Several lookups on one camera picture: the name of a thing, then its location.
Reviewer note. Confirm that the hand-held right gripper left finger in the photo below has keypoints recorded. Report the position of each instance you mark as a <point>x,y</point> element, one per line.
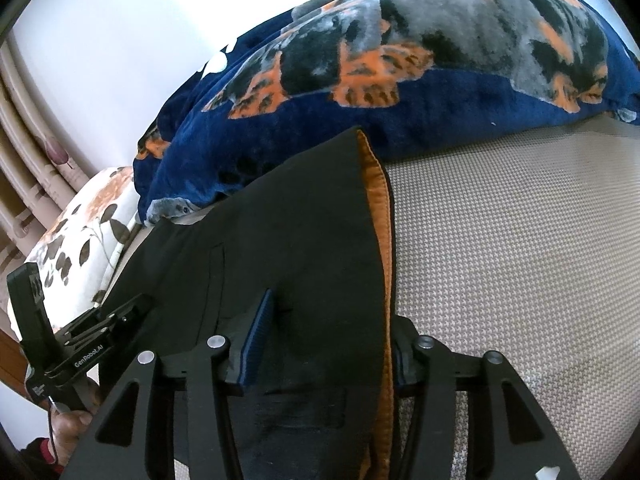
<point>257,335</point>

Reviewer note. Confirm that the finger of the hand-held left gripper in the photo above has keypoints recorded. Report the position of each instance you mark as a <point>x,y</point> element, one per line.
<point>130,322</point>
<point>132,305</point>

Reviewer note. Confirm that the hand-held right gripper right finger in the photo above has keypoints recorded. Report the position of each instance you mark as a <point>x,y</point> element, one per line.
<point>401,367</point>

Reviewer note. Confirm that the black pants with orange lining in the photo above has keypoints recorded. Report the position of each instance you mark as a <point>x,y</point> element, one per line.
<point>300,240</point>

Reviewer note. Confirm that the person's left forearm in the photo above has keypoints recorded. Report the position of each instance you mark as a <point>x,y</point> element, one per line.
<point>40,455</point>

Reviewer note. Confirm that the person's left hand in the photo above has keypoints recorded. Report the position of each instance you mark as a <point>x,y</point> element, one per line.
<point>70,430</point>

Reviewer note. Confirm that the brown wooden furniture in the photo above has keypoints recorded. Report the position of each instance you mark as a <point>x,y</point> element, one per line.
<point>10,360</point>

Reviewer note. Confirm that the white floral pillow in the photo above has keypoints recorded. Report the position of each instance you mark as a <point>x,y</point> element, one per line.
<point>75,240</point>

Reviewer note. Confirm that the beige patterned curtain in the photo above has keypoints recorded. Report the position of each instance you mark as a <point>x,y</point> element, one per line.
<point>30,170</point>

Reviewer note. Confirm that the beige woven bed mat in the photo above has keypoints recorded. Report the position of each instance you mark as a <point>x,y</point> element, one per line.
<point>500,240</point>

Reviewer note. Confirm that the blue dog print blanket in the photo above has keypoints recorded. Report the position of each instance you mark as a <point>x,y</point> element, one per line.
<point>450,110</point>

